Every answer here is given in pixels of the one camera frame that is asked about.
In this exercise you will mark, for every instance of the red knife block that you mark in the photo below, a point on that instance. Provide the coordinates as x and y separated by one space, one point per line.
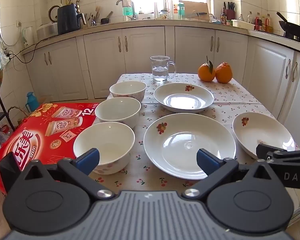
230 13

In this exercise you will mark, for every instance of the dark sauce bottle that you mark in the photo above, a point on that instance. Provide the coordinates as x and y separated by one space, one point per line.
223 18

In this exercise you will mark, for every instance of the blue thermos jug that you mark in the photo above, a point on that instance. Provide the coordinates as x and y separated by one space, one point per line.
32 102

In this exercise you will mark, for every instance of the metal kitchen faucet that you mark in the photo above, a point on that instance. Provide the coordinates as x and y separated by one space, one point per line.
133 7

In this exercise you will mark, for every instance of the black air fryer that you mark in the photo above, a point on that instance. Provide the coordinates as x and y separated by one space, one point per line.
68 20

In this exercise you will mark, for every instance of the white electric kettle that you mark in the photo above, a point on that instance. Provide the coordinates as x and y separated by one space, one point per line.
28 36

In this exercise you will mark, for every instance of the red cardboard box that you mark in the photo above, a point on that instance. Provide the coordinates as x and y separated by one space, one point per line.
40 135

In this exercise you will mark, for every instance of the wicker basket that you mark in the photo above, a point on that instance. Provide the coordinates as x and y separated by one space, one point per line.
15 108

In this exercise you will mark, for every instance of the black wok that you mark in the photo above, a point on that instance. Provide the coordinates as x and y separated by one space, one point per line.
292 30

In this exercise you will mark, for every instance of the cherry print tablecloth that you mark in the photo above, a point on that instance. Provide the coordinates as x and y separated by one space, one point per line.
240 95

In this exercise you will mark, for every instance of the orange with green leaf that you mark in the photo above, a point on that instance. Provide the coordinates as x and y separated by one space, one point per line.
206 73

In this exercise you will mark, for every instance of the glass mug with water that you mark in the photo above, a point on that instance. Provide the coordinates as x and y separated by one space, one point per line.
160 72

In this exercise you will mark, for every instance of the medium white floral plate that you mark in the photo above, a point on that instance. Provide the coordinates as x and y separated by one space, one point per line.
182 100

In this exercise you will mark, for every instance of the wooden cutting board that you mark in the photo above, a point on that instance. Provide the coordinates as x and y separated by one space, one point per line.
195 7

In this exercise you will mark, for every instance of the yellow oil bottle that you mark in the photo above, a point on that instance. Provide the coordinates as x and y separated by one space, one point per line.
269 25

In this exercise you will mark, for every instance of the white plastic tray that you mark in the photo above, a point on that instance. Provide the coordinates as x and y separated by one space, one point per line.
242 25

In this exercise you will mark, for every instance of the white rice cooker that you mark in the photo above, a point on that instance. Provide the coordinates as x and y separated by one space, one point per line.
47 31

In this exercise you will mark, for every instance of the white kitchen cabinets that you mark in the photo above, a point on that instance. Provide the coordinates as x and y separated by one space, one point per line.
145 47

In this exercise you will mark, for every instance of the large white floral plate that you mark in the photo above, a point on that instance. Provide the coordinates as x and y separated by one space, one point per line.
180 145

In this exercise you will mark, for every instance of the utensil holder with utensils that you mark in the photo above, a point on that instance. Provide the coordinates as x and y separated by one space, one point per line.
93 21

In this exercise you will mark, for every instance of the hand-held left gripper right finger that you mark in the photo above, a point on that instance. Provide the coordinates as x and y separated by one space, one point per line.
207 161

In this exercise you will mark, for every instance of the bumpy orange without leaf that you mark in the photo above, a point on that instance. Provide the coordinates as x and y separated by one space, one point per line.
223 73

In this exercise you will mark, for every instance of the small white floral plate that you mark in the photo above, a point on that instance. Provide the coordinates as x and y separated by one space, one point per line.
262 132

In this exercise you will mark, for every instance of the small black pot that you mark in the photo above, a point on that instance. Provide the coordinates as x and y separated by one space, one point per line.
105 20

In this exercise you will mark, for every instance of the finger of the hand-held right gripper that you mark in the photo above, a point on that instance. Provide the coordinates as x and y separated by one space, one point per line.
270 151

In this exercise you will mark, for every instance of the beige kitchen countertop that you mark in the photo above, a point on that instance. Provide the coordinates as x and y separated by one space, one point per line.
140 23

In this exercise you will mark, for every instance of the green dish soap bottle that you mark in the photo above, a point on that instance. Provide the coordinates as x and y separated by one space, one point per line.
127 11

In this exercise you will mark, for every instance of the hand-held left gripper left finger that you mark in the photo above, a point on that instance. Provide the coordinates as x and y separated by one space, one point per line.
90 157

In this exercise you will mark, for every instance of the white bowl with pink flowers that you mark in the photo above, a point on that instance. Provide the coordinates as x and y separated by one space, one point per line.
127 88
107 140
117 110

